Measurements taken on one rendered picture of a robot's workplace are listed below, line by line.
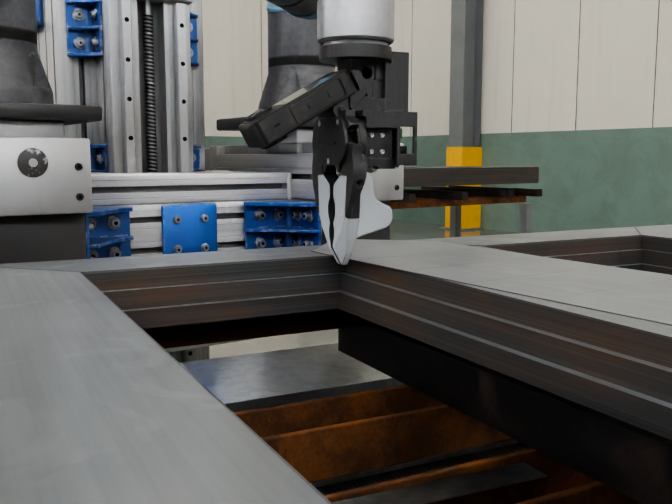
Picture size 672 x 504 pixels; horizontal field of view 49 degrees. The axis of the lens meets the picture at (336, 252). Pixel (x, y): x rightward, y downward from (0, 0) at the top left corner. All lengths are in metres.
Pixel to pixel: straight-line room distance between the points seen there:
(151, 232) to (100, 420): 0.82
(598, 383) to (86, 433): 0.31
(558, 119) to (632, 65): 1.12
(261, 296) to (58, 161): 0.33
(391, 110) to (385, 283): 0.17
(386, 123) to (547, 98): 9.01
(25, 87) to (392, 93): 0.52
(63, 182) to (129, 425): 0.66
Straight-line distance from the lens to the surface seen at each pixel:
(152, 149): 1.25
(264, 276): 0.74
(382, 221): 0.74
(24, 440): 0.30
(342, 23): 0.72
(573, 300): 0.56
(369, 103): 0.74
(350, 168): 0.70
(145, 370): 0.37
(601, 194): 9.20
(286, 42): 1.27
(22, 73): 1.07
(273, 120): 0.69
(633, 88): 9.02
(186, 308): 0.71
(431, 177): 4.56
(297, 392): 0.94
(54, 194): 0.94
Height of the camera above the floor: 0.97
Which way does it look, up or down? 7 degrees down
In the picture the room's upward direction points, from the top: straight up
